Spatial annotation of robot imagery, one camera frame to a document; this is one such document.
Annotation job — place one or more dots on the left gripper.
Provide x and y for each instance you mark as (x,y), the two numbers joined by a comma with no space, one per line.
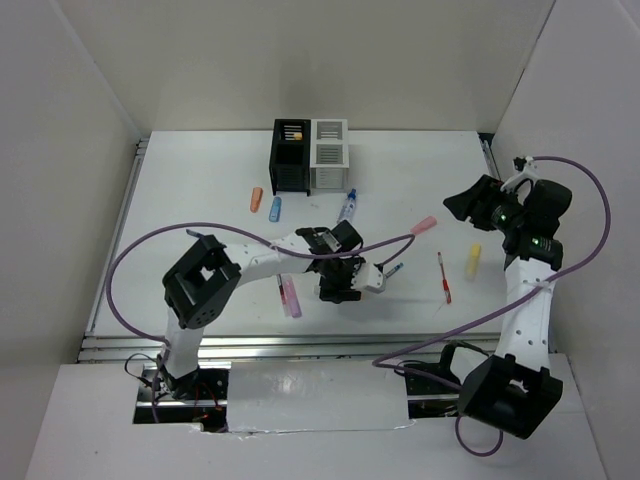
(331,292)

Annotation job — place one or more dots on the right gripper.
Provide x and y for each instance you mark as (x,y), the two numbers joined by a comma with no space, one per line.
(465,203)

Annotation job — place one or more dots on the pink purple highlighter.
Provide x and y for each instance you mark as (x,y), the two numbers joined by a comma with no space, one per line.
(291,298)

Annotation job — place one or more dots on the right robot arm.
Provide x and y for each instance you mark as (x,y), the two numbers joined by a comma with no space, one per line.
(512,389)

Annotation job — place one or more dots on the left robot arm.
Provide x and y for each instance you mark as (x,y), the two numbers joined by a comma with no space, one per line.
(200,284)

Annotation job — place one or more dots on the dark red pen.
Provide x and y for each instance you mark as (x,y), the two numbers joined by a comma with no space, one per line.
(282,295)

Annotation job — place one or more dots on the clear spray bottle blue cap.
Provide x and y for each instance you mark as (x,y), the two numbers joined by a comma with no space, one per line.
(348,208)

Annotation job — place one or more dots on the teal blue pen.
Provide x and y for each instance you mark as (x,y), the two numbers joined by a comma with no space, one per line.
(394,270)

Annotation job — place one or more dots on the yellow highlighter right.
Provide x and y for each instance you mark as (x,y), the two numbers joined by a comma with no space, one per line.
(473,262)

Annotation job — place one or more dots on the blue highlighter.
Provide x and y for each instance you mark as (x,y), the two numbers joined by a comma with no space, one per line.
(275,210)

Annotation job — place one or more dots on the black slotted container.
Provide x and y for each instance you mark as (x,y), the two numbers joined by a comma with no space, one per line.
(289,162)

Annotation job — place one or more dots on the white slotted container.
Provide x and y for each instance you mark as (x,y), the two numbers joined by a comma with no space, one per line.
(329,154)

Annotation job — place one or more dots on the white foil cover panel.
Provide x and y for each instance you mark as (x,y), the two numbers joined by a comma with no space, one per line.
(314,396)

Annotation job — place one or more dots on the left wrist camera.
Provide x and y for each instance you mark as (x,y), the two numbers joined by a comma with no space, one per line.
(369,278)

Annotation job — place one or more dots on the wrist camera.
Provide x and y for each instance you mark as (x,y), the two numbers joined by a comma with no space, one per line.
(369,278)
(526,171)

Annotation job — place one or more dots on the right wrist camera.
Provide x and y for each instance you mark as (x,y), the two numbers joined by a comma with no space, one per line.
(526,171)

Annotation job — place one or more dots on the aluminium front rail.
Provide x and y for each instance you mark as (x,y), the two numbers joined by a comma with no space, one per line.
(115,349)

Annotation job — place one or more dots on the left side rail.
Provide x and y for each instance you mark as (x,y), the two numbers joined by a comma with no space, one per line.
(140,152)

